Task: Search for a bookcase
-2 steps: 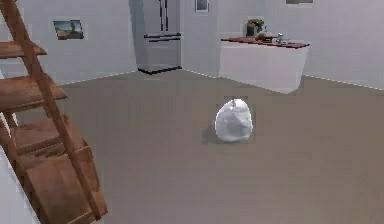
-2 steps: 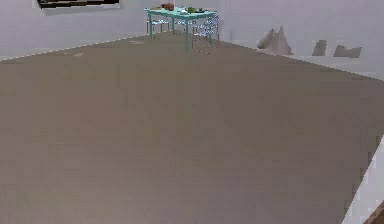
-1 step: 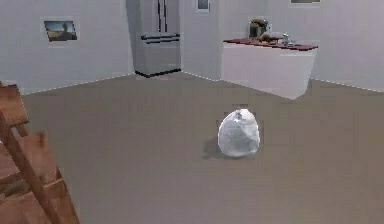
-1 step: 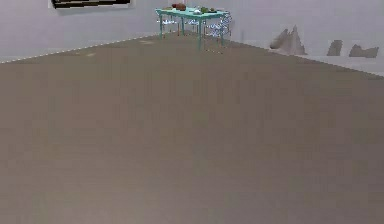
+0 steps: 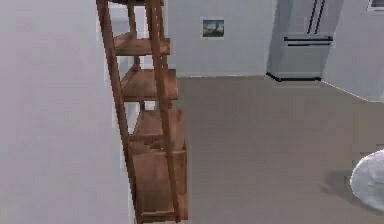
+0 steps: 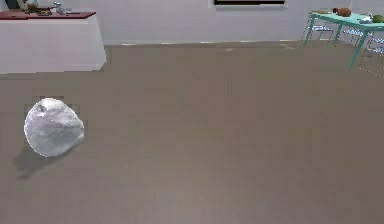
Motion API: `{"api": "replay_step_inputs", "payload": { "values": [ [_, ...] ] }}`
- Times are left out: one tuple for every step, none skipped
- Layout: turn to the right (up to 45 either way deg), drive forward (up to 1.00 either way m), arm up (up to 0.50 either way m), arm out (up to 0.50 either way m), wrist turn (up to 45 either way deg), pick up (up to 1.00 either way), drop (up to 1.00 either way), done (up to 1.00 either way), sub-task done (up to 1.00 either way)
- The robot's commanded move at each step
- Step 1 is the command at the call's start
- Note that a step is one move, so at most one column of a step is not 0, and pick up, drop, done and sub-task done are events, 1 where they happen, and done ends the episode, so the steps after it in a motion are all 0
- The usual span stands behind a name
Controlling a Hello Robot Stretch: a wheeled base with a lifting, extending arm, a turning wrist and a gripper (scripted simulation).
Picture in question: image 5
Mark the brown wooden bookcase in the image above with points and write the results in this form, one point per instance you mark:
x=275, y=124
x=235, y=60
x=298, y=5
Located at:
x=151, y=83

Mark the framed landscape picture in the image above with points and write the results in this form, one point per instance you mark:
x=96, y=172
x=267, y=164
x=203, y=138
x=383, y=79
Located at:
x=213, y=28

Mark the grey fridge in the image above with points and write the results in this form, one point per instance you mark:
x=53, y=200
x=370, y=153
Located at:
x=301, y=56

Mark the white framed window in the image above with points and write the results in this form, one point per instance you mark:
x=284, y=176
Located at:
x=376, y=4

